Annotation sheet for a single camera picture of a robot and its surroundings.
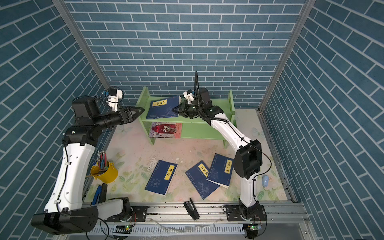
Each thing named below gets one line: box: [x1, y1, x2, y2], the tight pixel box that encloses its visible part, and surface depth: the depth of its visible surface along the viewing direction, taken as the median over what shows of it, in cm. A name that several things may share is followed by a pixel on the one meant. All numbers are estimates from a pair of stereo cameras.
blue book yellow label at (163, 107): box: [146, 95, 182, 119], surface depth 82 cm
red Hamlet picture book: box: [148, 122, 183, 139], surface depth 93 cm
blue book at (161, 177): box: [144, 160, 178, 196], surface depth 86 cm
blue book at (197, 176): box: [185, 160, 221, 200], surface depth 86 cm
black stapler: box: [183, 197, 200, 221], surface depth 75 cm
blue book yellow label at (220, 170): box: [206, 153, 234, 189], surface depth 88 cm
